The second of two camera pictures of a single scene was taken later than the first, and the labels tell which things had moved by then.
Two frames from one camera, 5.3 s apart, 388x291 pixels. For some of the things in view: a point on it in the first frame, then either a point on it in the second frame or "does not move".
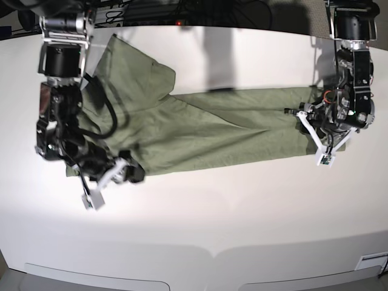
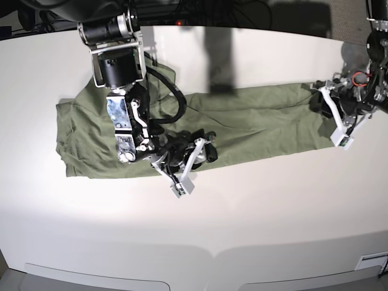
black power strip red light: (156, 22) does not move
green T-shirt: (128, 104) does not move
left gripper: (90, 158) → (186, 148)
